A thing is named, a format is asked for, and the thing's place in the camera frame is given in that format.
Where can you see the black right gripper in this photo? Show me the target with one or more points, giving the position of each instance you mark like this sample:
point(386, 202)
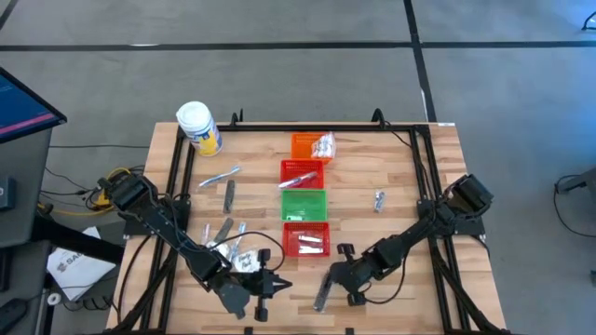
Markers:
point(358, 274)

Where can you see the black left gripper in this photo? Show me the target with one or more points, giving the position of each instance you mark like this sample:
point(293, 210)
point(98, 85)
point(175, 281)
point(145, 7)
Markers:
point(242, 288)

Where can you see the black comb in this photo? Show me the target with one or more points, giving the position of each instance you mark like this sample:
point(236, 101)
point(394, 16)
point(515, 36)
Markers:
point(224, 230)
point(228, 197)
point(321, 298)

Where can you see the small toothpaste tube packet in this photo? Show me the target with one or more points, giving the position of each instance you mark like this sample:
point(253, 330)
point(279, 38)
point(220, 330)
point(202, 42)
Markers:
point(379, 201)
point(311, 250)
point(309, 238)

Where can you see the red plastic basket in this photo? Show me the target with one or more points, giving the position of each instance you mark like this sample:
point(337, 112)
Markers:
point(291, 167)
point(291, 230)

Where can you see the blue toothbrush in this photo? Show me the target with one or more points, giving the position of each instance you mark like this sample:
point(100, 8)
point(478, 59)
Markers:
point(238, 235)
point(219, 177)

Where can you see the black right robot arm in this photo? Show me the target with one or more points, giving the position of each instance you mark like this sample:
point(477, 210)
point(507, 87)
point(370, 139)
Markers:
point(419, 230)

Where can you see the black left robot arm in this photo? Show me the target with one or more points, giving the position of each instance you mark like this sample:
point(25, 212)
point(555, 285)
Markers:
point(167, 228)

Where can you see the green plastic basket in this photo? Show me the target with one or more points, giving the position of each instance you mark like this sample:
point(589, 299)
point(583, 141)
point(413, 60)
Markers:
point(302, 205)

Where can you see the orange plastic basket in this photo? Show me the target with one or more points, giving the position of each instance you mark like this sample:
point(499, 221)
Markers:
point(300, 148)

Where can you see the white yellow wipes canister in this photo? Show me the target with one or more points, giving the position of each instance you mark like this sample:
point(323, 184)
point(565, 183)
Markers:
point(198, 123)

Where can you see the white printed booklet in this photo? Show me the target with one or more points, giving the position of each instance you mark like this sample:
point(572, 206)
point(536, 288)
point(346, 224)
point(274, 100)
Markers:
point(79, 274)

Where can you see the black desk foot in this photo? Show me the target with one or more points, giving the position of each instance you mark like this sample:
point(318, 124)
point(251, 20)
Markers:
point(79, 239)

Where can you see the white tape roll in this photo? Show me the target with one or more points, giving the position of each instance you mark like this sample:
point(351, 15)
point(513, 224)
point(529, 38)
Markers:
point(51, 296)

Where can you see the black rounded device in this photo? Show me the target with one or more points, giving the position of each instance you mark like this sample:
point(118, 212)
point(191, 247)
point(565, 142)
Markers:
point(11, 316)

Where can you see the grey desk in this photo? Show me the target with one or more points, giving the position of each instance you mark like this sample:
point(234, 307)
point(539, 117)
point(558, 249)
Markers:
point(25, 186)

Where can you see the black desk device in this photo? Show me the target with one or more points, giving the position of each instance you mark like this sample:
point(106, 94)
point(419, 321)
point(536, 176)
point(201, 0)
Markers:
point(5, 193)

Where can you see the blue screen monitor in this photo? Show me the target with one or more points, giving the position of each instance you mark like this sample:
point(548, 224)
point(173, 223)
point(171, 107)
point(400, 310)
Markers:
point(23, 109)

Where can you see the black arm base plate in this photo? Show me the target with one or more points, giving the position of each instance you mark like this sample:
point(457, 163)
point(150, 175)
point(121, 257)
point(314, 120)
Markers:
point(465, 228)
point(132, 229)

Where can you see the black aluminium table frame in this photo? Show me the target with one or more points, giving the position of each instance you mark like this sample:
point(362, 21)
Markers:
point(270, 128)

